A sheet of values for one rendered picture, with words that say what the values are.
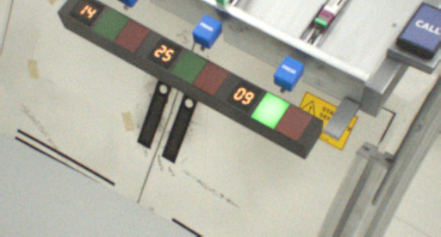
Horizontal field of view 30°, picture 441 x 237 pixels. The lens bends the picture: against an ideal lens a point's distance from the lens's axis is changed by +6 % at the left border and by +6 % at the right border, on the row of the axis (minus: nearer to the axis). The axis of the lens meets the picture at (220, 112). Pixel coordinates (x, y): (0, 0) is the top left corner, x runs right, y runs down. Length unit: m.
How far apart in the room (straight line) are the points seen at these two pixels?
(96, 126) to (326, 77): 0.64
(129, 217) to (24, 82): 0.82
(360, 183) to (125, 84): 0.58
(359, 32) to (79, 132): 0.70
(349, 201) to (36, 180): 0.38
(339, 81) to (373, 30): 0.07
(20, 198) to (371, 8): 0.45
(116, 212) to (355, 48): 0.35
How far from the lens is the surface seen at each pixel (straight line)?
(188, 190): 1.41
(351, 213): 0.96
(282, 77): 0.89
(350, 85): 0.90
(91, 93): 1.45
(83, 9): 0.99
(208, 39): 0.92
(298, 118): 0.89
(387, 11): 0.95
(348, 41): 0.93
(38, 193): 0.74
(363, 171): 0.95
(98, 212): 0.73
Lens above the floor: 1.01
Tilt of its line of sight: 25 degrees down
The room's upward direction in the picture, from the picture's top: 21 degrees clockwise
